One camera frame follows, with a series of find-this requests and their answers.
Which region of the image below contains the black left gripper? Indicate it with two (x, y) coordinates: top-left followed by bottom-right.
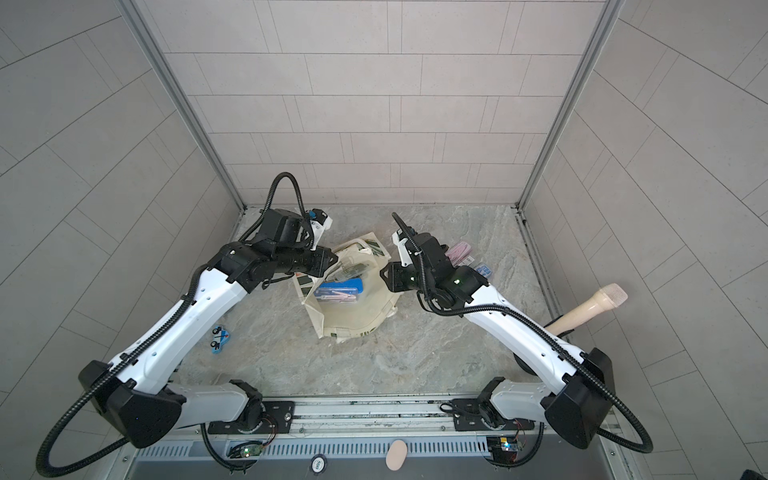
(273, 242), (344, 277)

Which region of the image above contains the black round microphone base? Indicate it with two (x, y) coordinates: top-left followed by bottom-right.
(513, 353), (538, 377)

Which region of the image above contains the blue plastic case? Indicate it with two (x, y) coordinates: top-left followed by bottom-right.
(313, 278), (364, 303)
(474, 263), (493, 279)

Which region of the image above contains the beige oval button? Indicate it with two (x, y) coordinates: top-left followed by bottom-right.
(385, 439), (408, 471)

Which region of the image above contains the small blue white toy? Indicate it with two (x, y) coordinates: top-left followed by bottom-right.
(210, 325), (230, 354)

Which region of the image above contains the left green circuit board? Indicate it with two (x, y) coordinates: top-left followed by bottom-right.
(228, 440), (265, 459)

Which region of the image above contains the green circuit board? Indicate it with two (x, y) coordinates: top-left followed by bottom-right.
(486, 437), (520, 464)
(228, 440), (265, 459)

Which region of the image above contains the floral canvas tote bag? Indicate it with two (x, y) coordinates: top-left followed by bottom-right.
(292, 232), (400, 342)

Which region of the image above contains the right green circuit board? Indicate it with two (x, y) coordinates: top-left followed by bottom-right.
(486, 437), (520, 464)

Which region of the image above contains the pink compass set case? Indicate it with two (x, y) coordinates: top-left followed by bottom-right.
(446, 241), (472, 266)

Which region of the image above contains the round black knob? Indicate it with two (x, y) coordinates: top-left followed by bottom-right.
(310, 454), (328, 476)

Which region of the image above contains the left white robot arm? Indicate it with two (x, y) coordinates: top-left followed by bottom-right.
(79, 209), (338, 448)

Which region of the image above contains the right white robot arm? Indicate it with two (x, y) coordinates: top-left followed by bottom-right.
(380, 226), (623, 449)

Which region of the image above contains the beige microphone on stand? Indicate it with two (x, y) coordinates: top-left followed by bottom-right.
(545, 283), (629, 336)

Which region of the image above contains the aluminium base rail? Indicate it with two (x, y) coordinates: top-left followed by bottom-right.
(132, 395), (606, 463)

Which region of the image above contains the aluminium corner frame post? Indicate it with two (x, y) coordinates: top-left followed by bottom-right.
(516, 0), (623, 212)

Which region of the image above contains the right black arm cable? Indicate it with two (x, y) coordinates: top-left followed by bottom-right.
(391, 211), (654, 455)

